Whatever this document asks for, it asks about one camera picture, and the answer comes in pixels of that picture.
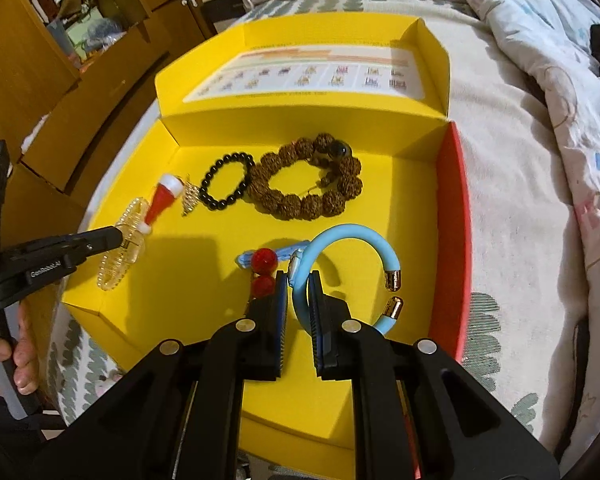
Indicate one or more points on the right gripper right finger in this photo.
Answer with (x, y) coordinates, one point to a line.
(330, 348)

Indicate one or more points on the light blue hair clip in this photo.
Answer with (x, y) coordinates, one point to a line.
(283, 254)

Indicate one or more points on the leaf pattern bed sheet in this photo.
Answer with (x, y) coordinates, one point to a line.
(461, 174)

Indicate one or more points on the santa hat hair clip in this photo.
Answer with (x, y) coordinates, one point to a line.
(168, 190)

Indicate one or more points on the floral white duvet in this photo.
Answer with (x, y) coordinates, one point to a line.
(549, 40)

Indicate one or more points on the yellow cardboard box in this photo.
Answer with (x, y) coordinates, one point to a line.
(185, 411)

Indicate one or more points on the person's left hand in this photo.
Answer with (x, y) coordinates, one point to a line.
(24, 353)

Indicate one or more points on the gold rhinestone hair clip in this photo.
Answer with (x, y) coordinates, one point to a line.
(190, 197)

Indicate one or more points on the wooden wardrobe cabinet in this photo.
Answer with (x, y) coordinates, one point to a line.
(75, 78)

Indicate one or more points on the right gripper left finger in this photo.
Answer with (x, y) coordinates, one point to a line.
(267, 308)

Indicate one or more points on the red ball hair clip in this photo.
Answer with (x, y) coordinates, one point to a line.
(263, 264)

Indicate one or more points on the pearl hair claw clip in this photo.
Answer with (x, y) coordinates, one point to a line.
(117, 262)

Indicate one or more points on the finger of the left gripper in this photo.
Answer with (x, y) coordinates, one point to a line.
(63, 251)

